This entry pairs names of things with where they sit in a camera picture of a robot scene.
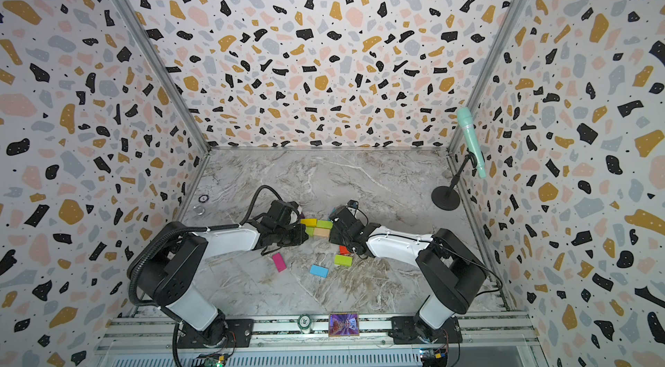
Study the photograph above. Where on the round green white badge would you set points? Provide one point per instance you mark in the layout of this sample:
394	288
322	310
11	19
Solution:
304	323

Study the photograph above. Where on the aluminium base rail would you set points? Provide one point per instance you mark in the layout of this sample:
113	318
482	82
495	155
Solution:
487	339

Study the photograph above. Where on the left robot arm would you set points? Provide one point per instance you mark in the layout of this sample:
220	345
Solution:
162	274

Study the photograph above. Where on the black microphone stand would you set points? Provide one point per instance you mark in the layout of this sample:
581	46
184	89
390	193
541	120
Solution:
446	197

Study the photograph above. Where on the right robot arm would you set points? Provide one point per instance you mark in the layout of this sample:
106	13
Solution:
454	274

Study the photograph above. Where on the natural wood block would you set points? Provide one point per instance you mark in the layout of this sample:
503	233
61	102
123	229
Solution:
321	232

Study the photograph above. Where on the light blue rectangular block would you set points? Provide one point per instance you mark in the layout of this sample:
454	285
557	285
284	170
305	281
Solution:
319	271

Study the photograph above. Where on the yellow rectangular block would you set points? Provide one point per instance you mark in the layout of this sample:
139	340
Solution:
310	222

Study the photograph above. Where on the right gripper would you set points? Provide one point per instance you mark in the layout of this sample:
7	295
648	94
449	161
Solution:
335	237

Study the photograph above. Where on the mint green microphone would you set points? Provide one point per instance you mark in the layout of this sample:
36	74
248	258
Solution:
466	126

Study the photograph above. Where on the magenta rectangular block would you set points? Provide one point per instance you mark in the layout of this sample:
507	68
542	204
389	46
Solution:
279	262

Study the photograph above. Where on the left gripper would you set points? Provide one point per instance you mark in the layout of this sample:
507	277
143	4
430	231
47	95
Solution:
303	235

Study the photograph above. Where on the colourful picture card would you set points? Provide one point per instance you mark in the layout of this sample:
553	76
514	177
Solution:
343	325

